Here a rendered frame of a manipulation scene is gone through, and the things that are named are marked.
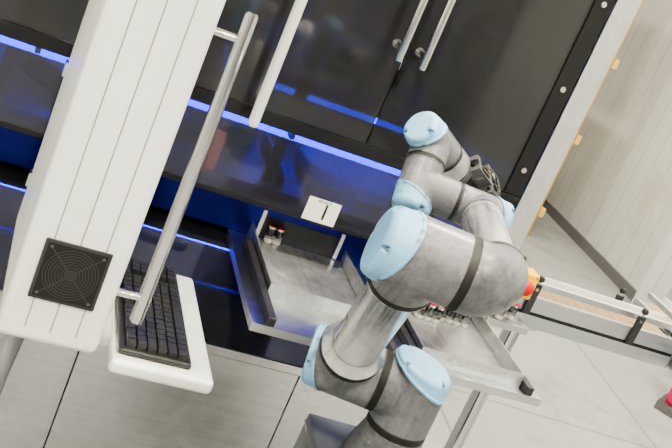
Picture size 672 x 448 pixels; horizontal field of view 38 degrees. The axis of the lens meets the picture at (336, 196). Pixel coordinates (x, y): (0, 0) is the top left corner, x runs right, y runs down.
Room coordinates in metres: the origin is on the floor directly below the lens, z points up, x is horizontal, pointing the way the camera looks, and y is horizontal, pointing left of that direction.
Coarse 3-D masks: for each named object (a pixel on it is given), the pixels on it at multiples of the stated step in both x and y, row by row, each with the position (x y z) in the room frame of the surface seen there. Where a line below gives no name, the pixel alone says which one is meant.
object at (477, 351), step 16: (416, 320) 2.18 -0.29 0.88; (480, 320) 2.31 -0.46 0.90; (416, 336) 2.01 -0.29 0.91; (432, 336) 2.13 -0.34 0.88; (448, 336) 2.17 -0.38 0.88; (464, 336) 2.21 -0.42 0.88; (480, 336) 2.26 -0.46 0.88; (496, 336) 2.21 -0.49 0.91; (432, 352) 1.97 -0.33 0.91; (448, 352) 2.07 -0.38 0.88; (464, 352) 2.11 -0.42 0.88; (480, 352) 2.16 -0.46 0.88; (496, 352) 2.18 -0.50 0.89; (448, 368) 1.99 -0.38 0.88; (464, 368) 2.00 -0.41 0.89; (480, 368) 2.01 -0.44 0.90; (496, 368) 2.02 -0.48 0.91; (512, 368) 2.09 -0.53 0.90; (512, 384) 2.04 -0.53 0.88
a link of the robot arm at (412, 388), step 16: (400, 352) 1.62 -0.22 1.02; (416, 352) 1.66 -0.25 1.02; (384, 368) 1.60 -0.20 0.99; (400, 368) 1.60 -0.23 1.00; (416, 368) 1.59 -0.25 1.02; (432, 368) 1.63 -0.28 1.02; (384, 384) 1.58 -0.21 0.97; (400, 384) 1.59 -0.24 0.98; (416, 384) 1.58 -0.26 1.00; (432, 384) 1.58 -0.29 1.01; (448, 384) 1.62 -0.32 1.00; (384, 400) 1.58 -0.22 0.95; (400, 400) 1.58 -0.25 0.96; (416, 400) 1.58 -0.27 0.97; (432, 400) 1.59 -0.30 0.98; (384, 416) 1.59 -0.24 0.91; (400, 416) 1.58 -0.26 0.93; (416, 416) 1.58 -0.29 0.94; (432, 416) 1.60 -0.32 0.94; (400, 432) 1.58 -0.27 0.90; (416, 432) 1.59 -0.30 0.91
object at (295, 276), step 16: (256, 240) 2.18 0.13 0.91; (272, 256) 2.20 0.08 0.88; (288, 256) 2.24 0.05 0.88; (304, 256) 2.29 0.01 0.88; (320, 256) 2.34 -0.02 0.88; (272, 272) 2.10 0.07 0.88; (288, 272) 2.14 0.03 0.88; (304, 272) 2.18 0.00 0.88; (320, 272) 2.23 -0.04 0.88; (336, 272) 2.27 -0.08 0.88; (352, 272) 2.26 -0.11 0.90; (272, 288) 1.96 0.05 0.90; (288, 288) 1.97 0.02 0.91; (304, 288) 2.09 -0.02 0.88; (320, 288) 2.13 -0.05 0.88; (336, 288) 2.17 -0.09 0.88; (352, 288) 2.21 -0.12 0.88; (304, 304) 1.99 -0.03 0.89; (320, 304) 2.00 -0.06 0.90; (336, 304) 2.01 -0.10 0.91
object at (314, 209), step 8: (312, 200) 2.23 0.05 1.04; (320, 200) 2.24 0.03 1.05; (312, 208) 2.24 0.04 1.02; (320, 208) 2.24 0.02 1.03; (328, 208) 2.25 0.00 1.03; (336, 208) 2.26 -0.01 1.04; (304, 216) 2.23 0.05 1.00; (312, 216) 2.24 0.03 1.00; (320, 216) 2.25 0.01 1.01; (328, 216) 2.25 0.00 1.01; (336, 216) 2.26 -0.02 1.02; (328, 224) 2.25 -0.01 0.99
